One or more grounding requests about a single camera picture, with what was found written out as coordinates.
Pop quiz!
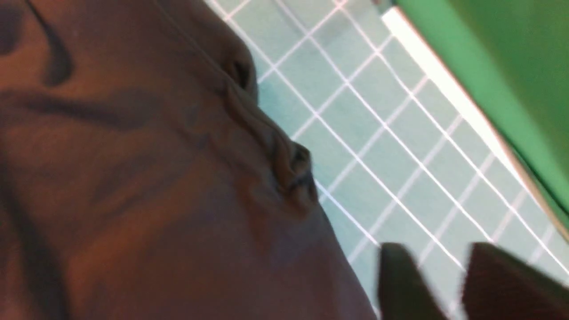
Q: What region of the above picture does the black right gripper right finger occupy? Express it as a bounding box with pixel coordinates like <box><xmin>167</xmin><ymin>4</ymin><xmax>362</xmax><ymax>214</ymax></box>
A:
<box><xmin>462</xmin><ymin>242</ymin><xmax>569</xmax><ymax>320</ymax></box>

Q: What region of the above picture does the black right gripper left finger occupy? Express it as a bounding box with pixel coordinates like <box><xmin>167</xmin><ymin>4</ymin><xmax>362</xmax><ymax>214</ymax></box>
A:
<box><xmin>378</xmin><ymin>242</ymin><xmax>447</xmax><ymax>320</ymax></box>

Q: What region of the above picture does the dark gray long-sleeve top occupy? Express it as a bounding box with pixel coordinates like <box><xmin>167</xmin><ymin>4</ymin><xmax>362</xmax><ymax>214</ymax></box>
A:
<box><xmin>0</xmin><ymin>0</ymin><xmax>376</xmax><ymax>320</ymax></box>

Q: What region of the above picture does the green backdrop cloth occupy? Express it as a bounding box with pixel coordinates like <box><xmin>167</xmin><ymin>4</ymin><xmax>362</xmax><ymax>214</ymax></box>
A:
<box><xmin>396</xmin><ymin>0</ymin><xmax>569</xmax><ymax>238</ymax></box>

